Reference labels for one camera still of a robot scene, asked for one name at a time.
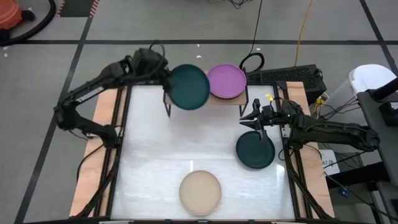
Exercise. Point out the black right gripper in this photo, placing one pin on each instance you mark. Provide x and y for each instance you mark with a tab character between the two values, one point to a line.
270	114

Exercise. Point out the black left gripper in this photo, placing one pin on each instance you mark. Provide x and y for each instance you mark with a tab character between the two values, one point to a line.
149	63

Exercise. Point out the dark green plate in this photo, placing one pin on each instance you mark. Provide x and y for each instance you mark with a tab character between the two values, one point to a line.
189	87
253	152

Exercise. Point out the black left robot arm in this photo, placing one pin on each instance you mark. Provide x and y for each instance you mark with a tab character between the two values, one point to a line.
93	90

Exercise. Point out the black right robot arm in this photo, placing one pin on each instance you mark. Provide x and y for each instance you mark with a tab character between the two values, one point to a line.
329	130

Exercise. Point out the wooden shelf with black legs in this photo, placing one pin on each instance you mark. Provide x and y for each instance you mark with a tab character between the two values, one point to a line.
217	101

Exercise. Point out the yellow tag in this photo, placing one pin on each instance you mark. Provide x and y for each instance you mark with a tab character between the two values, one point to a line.
269	97

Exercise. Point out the purple plate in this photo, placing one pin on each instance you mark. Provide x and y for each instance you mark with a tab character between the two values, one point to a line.
227	80

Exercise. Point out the white paper label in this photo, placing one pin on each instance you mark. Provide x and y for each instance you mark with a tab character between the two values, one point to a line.
330	161

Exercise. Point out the beige plate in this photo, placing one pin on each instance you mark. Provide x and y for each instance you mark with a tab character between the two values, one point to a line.
200	193

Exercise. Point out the small blue device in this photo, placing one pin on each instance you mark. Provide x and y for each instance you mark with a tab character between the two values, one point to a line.
344	192

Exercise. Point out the black red striped floor mat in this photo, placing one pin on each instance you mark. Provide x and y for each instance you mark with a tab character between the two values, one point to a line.
77	7

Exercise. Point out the white plastic bin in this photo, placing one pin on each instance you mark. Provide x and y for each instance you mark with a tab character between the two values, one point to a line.
370	77

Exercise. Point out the grey side desk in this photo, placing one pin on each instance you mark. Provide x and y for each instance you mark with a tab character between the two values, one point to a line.
377	130

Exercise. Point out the black box on desk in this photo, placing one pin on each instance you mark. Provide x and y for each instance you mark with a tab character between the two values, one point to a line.
390	113

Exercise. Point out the orange vacuum cleaner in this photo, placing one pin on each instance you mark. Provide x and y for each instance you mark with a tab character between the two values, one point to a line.
9	12

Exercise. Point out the black table frame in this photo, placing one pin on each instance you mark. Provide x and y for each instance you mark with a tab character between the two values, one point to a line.
116	149

